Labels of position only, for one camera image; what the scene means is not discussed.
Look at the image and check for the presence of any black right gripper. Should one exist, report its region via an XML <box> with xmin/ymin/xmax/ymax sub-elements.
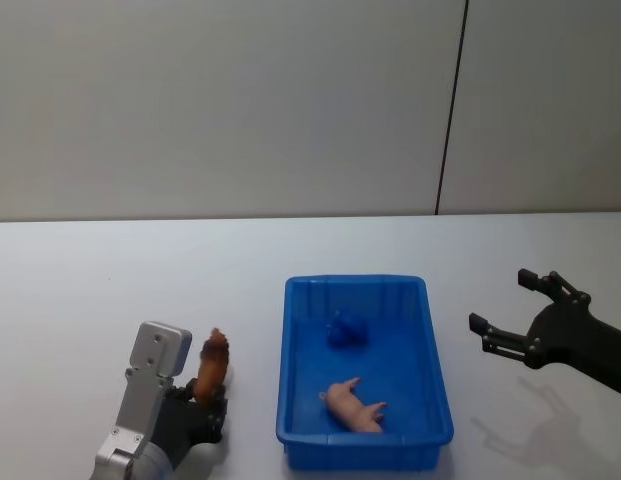
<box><xmin>468</xmin><ymin>268</ymin><xmax>621</xmax><ymax>395</ymax></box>

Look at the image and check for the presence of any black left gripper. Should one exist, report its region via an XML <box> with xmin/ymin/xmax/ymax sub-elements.
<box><xmin>148</xmin><ymin>378</ymin><xmax>230</xmax><ymax>472</ymax></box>

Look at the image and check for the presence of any brown toy animal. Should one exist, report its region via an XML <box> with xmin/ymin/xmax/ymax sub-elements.
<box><xmin>193</xmin><ymin>327</ymin><xmax>232</xmax><ymax>404</ymax></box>

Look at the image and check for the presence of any pink toy pig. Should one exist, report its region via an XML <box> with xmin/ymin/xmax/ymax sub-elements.
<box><xmin>318</xmin><ymin>376</ymin><xmax>389</xmax><ymax>434</ymax></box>

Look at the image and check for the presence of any blue toy animal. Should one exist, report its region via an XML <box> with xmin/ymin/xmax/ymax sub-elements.
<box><xmin>325</xmin><ymin>309</ymin><xmax>370</xmax><ymax>348</ymax></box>

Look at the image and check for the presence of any blue plastic bin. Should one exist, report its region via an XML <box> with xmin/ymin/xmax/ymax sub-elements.
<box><xmin>276</xmin><ymin>274</ymin><xmax>455</xmax><ymax>472</ymax></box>

